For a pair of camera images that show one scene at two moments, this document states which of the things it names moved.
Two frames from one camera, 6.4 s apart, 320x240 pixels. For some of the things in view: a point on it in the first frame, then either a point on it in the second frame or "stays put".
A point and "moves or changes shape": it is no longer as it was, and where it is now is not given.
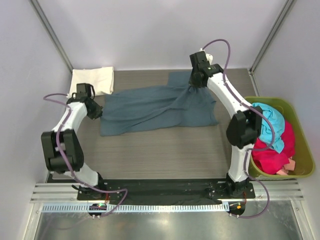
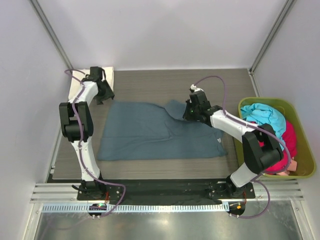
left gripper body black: x=93 y=113 → x=102 y=92
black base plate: x=167 y=190 stays put
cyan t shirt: x=266 y=134 stays put
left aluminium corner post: x=35 y=5 stays put
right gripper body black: x=193 y=80 → x=191 y=113
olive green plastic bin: x=304 y=159 stays put
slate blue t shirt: x=179 y=103 moves or changes shape
